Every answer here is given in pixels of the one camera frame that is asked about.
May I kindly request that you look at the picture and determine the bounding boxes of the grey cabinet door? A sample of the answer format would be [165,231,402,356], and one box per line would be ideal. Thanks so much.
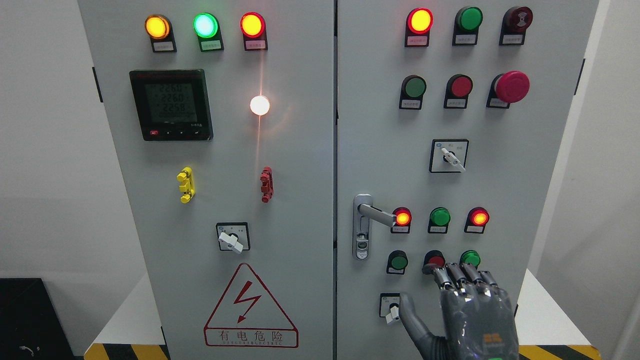
[78,0,335,360]
[336,0,599,360]

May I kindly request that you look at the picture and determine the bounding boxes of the left door selector switch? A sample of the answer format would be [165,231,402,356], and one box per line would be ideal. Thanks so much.
[215,222,251,255]

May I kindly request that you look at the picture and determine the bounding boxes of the red push button lower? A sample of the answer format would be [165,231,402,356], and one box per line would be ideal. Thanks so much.
[422,249,446,275]

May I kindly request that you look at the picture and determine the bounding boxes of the red lit indicator right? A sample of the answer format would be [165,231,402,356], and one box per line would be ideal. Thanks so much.
[464,207,490,234]

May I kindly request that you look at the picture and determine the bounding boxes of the white indicator light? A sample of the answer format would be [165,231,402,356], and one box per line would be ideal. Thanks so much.
[249,95,271,117]

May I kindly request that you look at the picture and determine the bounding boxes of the yellow indicator light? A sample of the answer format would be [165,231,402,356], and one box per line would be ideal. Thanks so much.
[145,14,178,53]

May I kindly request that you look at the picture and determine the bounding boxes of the black digital power meter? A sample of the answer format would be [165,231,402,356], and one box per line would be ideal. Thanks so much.
[129,69,213,142]

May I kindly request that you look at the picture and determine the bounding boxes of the silver door handle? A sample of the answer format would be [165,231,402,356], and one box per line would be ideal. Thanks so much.
[352,193,397,261]

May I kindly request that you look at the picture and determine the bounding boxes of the red electric hazard sign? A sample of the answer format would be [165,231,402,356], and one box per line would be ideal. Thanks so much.
[203,262,298,348]

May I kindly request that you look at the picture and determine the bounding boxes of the green indicator light top right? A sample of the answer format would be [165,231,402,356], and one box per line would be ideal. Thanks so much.
[452,6,483,46]

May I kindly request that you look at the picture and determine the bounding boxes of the green push button upper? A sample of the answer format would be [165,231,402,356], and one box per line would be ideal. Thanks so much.
[398,74,427,110]

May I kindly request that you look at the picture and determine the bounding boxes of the grey right cabinet door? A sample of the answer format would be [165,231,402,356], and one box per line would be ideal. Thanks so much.
[336,0,599,360]

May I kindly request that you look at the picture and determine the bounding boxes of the green lit indicator light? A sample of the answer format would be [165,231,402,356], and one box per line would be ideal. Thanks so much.
[192,13,224,52]

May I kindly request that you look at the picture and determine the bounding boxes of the green push button lower right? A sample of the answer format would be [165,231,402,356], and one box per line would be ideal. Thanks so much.
[458,249,482,269]

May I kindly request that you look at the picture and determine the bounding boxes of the red indicator light top right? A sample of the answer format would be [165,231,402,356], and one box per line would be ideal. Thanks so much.
[404,7,434,48]

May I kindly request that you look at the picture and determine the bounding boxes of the red indicator light left door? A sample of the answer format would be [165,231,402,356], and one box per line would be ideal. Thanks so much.
[240,11,268,51]

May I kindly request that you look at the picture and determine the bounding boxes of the grey left cabinet door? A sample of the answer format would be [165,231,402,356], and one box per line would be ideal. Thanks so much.
[78,0,335,360]

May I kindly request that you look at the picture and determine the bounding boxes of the red push button upper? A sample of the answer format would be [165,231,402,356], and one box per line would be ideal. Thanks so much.
[443,74,473,109]

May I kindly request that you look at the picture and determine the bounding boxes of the dark red buzzer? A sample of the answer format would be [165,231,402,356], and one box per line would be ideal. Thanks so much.
[499,6,533,46]

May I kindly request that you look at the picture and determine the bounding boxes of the lower white selector switch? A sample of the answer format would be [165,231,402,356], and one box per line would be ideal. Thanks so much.
[379,292,400,325]

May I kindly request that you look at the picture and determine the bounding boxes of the red terminal connector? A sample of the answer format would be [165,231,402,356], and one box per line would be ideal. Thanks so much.
[259,166,274,203]

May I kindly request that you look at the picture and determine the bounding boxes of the red push button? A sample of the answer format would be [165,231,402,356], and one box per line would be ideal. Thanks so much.
[443,74,473,109]
[422,249,446,275]

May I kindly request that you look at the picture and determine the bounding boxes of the green indicator middle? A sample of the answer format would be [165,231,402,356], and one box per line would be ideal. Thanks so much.
[427,207,451,234]

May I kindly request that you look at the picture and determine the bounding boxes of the yellow terminal connector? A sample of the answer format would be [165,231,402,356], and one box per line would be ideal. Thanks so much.
[176,166,195,204]

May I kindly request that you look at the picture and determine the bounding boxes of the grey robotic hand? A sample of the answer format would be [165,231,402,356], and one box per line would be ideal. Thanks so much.
[398,263,520,360]

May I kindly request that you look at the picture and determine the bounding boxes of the red emergency stop button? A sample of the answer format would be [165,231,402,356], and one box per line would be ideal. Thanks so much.
[486,70,530,109]

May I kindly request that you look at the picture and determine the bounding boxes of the red lit indicator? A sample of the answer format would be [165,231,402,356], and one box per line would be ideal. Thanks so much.
[390,207,412,234]
[464,207,490,234]

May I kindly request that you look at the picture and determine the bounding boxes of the green push button lower left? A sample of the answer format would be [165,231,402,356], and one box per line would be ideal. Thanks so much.
[386,249,409,275]

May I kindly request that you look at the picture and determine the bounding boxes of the upper right selector switch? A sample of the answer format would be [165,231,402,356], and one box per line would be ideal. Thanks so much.
[429,139,470,173]

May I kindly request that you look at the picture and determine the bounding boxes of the green push button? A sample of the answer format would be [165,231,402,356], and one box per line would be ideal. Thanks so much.
[398,74,427,110]
[458,249,482,269]
[386,249,409,275]

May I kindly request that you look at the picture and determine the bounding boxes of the red lit indicator left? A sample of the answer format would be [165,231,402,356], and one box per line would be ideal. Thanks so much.
[390,207,412,234]

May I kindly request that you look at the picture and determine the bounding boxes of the white platform with hazard stripes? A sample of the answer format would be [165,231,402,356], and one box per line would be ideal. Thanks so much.
[83,271,602,360]

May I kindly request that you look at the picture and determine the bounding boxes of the black box lower left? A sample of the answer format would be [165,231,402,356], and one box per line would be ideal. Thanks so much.
[0,278,74,360]

